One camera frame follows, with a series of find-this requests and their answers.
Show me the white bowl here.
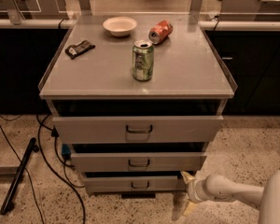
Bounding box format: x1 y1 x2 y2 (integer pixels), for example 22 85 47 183
103 17 137 37

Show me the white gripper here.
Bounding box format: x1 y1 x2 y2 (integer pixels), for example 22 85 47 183
181 171 204 217

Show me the blue plug connector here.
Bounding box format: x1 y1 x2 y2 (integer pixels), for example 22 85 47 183
62 144 71 161

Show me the grey middle drawer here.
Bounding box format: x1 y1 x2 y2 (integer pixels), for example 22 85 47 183
71 152 205 173

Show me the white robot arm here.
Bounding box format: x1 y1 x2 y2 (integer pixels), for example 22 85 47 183
181 170 280 224

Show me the dark snack wrapper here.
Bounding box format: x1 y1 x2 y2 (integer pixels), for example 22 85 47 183
65 40 95 60

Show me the white horizontal rail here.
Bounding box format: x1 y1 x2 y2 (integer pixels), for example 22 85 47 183
0 20 280 32

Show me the orange soda can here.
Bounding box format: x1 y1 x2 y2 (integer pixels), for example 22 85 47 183
148 21 173 45

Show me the green soda can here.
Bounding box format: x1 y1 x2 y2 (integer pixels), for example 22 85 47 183
132 40 154 81

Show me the black bar on floor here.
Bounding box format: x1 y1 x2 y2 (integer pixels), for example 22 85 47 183
0 137 36 216

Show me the black floor cable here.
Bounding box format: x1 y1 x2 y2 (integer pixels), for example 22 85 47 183
0 114 87 224

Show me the grey top drawer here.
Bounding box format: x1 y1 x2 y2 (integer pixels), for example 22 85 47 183
53 116 223 144

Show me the grey bottom drawer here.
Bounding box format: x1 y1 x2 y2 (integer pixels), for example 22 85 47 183
84 175 187 194

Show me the grey drawer cabinet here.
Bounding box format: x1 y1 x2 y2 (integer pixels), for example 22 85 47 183
37 14 238 200

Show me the grey drawer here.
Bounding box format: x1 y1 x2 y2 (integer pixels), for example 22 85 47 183
84 175 187 194
53 116 223 144
71 152 205 173

